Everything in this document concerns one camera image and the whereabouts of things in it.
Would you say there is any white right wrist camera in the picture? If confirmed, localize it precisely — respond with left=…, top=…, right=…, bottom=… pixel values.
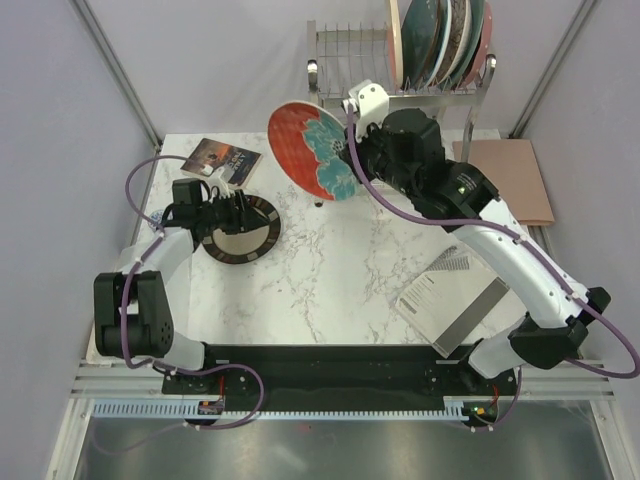
left=342, top=79, right=390, bottom=125

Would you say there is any cream and pink plate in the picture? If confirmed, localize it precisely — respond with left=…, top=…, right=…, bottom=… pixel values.
left=386, top=0, right=404, bottom=91

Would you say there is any white watermelon pattern plate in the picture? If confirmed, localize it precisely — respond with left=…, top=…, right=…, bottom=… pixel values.
left=427, top=1, right=458, bottom=87

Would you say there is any dark blue blossom plate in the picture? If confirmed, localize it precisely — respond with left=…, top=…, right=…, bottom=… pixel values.
left=401, top=0, right=444, bottom=90

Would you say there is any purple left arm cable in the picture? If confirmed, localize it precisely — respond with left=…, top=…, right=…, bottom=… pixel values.
left=119, top=154, right=211, bottom=371

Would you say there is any black rim beige plate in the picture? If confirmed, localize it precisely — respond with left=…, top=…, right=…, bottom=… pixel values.
left=202, top=195, right=282, bottom=265

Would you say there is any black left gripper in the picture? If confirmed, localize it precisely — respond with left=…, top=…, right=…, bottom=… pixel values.
left=196, top=190, right=269, bottom=236

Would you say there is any brown floral pattern plate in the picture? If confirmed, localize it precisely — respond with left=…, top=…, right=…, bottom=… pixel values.
left=436, top=0, right=472, bottom=90

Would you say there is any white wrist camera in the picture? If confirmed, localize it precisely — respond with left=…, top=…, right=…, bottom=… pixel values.
left=342, top=79, right=390, bottom=125
left=200, top=167, right=241, bottom=201

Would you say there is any steel two-tier dish rack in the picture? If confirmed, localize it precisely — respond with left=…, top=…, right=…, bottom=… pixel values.
left=306, top=20, right=497, bottom=161

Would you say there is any pink plate in rack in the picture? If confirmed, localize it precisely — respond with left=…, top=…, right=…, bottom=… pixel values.
left=457, top=2, right=493, bottom=89

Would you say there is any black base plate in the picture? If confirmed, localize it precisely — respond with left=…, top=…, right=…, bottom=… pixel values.
left=162, top=345, right=516, bottom=410

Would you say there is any white grey booklet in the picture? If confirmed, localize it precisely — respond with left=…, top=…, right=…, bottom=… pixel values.
left=394, top=244, right=521, bottom=358

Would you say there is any blue white ceramic jar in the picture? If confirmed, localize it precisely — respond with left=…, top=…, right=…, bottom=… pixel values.
left=148, top=210, right=171, bottom=232

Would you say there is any red plate blue flower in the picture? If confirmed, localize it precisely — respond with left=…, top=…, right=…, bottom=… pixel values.
left=267, top=101, right=360, bottom=201

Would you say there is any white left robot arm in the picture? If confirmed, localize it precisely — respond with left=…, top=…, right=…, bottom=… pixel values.
left=93, top=179, right=269, bottom=393

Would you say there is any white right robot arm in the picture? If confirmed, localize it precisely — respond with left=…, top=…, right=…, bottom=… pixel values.
left=345, top=109, right=611, bottom=394

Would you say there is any light blue cable duct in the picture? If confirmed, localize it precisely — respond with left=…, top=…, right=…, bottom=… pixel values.
left=91, top=399, right=468, bottom=421

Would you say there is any paperback book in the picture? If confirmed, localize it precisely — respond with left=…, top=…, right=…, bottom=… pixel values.
left=181, top=138, right=262, bottom=188

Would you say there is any teal green plate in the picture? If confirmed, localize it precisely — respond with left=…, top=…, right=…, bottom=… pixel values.
left=450, top=0, right=485, bottom=90

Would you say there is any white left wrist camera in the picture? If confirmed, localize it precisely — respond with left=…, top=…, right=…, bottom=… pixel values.
left=200, top=167, right=241, bottom=201

